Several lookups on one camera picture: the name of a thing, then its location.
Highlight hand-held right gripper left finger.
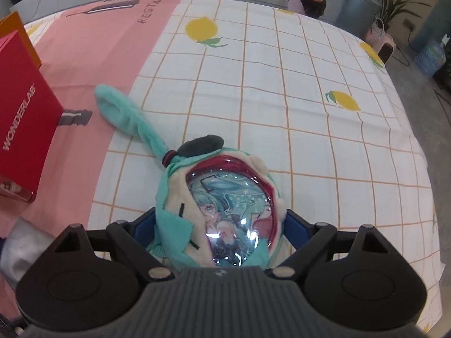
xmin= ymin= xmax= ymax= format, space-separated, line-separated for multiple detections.
xmin=54 ymin=208 xmax=176 ymax=281

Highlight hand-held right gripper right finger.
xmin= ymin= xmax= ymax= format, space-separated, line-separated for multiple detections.
xmin=266 ymin=209 xmax=397 ymax=281

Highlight teal plush bag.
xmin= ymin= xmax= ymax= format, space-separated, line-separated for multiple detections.
xmin=94 ymin=83 xmax=288 ymax=268

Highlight orange cardboard box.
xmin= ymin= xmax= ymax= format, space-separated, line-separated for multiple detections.
xmin=0 ymin=10 xmax=42 ymax=70

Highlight grey cloth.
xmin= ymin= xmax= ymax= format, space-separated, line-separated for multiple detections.
xmin=0 ymin=216 xmax=57 ymax=286

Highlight red box with clear front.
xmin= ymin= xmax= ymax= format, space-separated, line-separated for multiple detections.
xmin=0 ymin=30 xmax=64 ymax=203

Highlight pink heater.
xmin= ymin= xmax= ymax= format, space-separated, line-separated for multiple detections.
xmin=378 ymin=33 xmax=397 ymax=65

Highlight large water bottle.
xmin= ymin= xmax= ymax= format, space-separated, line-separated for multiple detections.
xmin=414 ymin=33 xmax=451 ymax=78

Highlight pink bin with black bag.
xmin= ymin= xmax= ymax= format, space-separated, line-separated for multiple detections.
xmin=286 ymin=0 xmax=327 ymax=20

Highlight grey trash bin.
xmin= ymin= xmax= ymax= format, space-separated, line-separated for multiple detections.
xmin=336 ymin=0 xmax=383 ymax=38

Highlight long-leaf floor plant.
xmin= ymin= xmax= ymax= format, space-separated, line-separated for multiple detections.
xmin=370 ymin=0 xmax=432 ymax=32

